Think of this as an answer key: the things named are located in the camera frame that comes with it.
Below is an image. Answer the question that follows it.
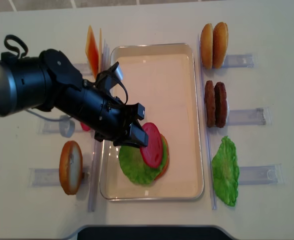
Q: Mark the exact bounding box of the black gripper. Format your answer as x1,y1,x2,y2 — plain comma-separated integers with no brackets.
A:
80,85,149,147

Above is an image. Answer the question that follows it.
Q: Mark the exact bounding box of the red tomato slice front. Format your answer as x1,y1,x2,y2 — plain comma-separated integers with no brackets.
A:
140,122,163,168

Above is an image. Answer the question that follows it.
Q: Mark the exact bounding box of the red tomato slice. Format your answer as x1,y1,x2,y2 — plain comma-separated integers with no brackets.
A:
140,122,163,168
80,122,91,132

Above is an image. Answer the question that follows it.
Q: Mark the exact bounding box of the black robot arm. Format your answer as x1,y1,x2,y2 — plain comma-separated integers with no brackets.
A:
0,49,148,148

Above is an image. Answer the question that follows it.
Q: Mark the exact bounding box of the green lettuce leaf on tray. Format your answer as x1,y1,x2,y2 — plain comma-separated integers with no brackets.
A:
119,146,164,186

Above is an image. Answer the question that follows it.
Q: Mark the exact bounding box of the red tomato slice back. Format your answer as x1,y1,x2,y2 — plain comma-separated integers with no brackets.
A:
80,122,91,132

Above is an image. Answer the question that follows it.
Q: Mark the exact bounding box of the bread slice in left holder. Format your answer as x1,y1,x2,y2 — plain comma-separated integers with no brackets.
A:
59,140,83,195

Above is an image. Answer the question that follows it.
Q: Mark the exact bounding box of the brown meat patty inner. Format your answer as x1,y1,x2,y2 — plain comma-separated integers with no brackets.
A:
205,80,216,128

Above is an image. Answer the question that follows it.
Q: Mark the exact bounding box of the brown meat patty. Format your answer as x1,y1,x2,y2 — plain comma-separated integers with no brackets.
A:
214,82,228,128
205,80,216,128

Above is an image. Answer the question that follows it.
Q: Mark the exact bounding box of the brown meat patty outer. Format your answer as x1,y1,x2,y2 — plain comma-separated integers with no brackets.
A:
214,82,228,128

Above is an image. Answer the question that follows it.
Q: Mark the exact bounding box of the orange cheese slice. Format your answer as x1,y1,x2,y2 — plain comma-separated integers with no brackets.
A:
85,26,99,78

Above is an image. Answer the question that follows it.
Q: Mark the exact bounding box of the green lettuce leaf in holder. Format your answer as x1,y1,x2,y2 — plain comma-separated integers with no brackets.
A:
212,136,240,207

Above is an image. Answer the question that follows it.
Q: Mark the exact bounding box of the bottom bun on tray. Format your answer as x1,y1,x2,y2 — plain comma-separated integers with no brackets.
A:
155,135,170,180

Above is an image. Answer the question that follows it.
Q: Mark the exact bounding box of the white metal tray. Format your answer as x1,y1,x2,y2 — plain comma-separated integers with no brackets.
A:
99,43,204,201

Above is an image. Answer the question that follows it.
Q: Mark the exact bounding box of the clear acrylic strip left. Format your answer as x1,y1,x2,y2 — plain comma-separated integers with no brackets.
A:
87,37,110,213

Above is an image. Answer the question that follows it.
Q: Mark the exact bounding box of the clear acrylic strip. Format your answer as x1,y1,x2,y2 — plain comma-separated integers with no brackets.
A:
197,34,217,210
87,37,110,213

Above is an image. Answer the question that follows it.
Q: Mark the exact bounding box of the dark base at bottom edge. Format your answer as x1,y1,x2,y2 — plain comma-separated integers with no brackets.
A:
77,226,230,240

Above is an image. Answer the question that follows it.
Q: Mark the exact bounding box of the clear acrylic strip right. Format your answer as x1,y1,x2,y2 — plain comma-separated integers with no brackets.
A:
197,34,217,210

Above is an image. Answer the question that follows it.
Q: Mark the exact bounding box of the bun half inner right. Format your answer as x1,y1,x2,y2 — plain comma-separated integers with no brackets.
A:
200,23,213,70

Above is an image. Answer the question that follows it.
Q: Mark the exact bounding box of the bun half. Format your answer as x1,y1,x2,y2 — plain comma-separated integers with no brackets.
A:
213,22,229,69
200,23,213,70

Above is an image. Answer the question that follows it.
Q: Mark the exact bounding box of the bun half outer right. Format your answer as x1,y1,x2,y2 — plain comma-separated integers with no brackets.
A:
213,22,229,69

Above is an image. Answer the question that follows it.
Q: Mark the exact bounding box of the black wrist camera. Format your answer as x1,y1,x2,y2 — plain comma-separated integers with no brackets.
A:
95,62,126,92

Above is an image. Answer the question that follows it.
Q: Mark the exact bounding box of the clear holder rail cheese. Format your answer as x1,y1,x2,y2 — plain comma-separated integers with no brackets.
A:
73,63,92,76

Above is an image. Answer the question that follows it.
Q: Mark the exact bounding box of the clear holder rail tomato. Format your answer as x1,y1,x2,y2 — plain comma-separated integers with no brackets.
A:
36,115,83,138

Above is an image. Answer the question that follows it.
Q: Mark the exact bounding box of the clear holder rail bread left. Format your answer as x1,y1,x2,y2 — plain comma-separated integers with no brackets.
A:
28,166,90,188

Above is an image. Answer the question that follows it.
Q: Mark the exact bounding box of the clear holder rail bun right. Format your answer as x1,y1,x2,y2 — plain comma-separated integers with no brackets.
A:
222,53,255,68

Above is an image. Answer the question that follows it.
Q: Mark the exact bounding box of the clear holder rail patty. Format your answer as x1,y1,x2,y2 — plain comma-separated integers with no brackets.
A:
226,107,272,126

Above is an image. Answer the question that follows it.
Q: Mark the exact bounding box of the clear holder rail lettuce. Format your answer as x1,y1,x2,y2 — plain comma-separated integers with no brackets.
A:
239,164,285,186

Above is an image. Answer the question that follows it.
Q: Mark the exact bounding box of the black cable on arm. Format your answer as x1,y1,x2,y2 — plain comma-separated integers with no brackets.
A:
3,34,29,59

